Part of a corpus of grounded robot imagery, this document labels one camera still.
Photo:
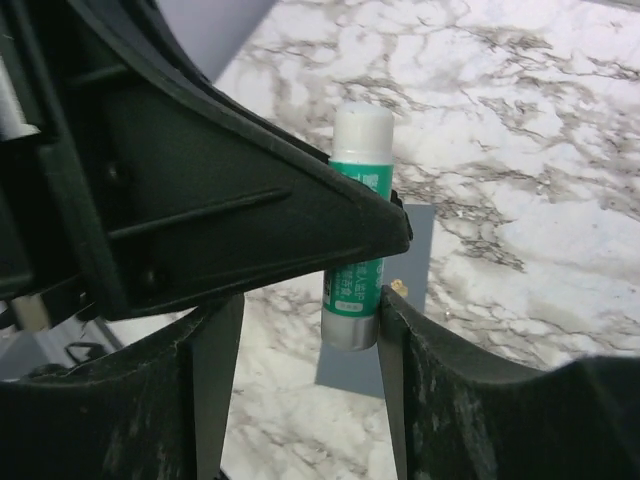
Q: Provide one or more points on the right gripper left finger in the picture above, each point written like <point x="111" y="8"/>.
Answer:
<point x="156" y="409"/>

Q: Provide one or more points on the grey-blue envelope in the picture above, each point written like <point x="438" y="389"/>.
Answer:
<point x="364" y="355"/>

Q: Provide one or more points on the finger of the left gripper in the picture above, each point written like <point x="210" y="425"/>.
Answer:
<point x="139" y="188"/>

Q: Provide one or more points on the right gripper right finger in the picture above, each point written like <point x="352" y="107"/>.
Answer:
<point x="465" y="413"/>

